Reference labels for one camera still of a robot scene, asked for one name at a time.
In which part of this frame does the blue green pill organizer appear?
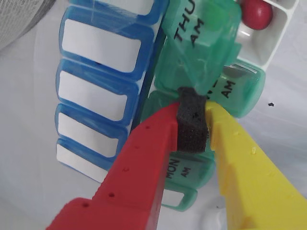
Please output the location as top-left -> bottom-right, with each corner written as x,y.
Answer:
55,0 -> 300,212

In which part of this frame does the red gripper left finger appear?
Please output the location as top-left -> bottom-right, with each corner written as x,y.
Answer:
45,86 -> 209,230

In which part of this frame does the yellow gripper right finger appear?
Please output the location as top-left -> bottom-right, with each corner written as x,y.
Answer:
205,100 -> 307,230

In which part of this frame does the printed newspaper sheet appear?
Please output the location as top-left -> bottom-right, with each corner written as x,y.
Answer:
0,0 -> 57,52

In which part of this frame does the red candy pill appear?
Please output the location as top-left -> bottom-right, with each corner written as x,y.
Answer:
240,0 -> 273,31

